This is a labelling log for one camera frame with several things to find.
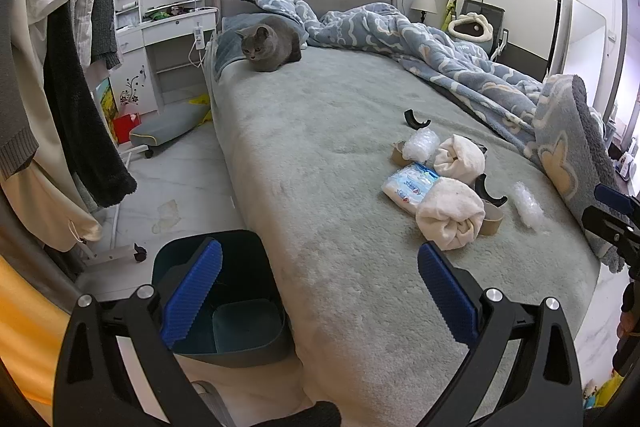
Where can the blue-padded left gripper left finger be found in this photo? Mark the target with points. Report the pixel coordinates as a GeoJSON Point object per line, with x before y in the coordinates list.
{"type": "Point", "coordinates": [92, 386]}

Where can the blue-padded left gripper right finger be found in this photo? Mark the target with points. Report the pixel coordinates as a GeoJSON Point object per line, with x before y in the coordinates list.
{"type": "Point", "coordinates": [543, 385]}

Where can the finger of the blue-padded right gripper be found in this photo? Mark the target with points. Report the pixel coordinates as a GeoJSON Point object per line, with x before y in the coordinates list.
{"type": "Point", "coordinates": [613, 198]}

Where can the white towel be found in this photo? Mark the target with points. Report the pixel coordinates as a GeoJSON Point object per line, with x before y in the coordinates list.
{"type": "Point", "coordinates": [459, 158]}
{"type": "Point", "coordinates": [450, 215]}

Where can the blue white wet-wipes pack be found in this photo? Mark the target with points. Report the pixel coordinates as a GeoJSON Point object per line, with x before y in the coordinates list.
{"type": "Point", "coordinates": [408, 186]}

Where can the black curved plastic clip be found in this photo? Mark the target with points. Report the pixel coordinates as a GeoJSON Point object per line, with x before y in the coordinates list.
{"type": "Point", "coordinates": [413, 122]}

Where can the cardboard tape roll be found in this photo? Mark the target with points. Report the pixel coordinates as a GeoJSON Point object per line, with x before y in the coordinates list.
{"type": "Point", "coordinates": [492, 220]}
{"type": "Point", "coordinates": [398, 155]}

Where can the clear bubble wrap piece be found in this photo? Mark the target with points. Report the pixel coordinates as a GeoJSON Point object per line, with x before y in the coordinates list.
{"type": "Point", "coordinates": [421, 146]}

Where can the dark teal trash bin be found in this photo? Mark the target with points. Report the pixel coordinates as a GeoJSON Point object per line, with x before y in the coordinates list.
{"type": "Point", "coordinates": [220, 302]}

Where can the blue cloud-pattern blanket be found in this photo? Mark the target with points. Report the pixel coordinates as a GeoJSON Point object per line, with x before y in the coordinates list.
{"type": "Point", "coordinates": [548, 121]}

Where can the cream hanging garment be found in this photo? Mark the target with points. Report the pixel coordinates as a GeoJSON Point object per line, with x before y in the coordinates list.
{"type": "Point", "coordinates": [43, 195]}

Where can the white cat bed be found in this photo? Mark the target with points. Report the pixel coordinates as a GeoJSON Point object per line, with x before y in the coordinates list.
{"type": "Point", "coordinates": [471, 27]}

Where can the grey knit hanging sweater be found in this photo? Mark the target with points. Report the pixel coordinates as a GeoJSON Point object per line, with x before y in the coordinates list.
{"type": "Point", "coordinates": [18, 143]}

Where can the red box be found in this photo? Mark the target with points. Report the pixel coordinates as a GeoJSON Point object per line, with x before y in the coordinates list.
{"type": "Point", "coordinates": [122, 126]}

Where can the grey bed with headboard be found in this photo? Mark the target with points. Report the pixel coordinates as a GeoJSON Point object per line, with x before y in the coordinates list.
{"type": "Point", "coordinates": [308, 150]}

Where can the bedside table lamp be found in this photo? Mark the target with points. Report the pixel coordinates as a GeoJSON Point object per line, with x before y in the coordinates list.
{"type": "Point", "coordinates": [425, 8]}

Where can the yellow painting canvas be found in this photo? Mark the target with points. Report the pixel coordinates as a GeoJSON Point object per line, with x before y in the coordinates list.
{"type": "Point", "coordinates": [105, 102]}

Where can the yellow plastic bag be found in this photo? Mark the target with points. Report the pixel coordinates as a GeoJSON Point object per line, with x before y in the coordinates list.
{"type": "Point", "coordinates": [202, 102]}

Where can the dark grey hanging vest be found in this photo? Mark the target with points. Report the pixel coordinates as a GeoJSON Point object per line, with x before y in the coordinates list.
{"type": "Point", "coordinates": [104, 43]}

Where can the white vanity desk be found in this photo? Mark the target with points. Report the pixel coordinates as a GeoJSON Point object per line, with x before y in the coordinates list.
{"type": "Point", "coordinates": [159, 64]}

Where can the white power strip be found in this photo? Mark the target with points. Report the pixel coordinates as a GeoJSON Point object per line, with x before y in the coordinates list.
{"type": "Point", "coordinates": [199, 40]}

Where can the grey cat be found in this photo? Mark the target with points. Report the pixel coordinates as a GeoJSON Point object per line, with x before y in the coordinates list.
{"type": "Point", "coordinates": [270, 44]}

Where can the white clothes rack frame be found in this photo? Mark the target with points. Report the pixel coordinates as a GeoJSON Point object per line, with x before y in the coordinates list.
{"type": "Point", "coordinates": [107, 251]}

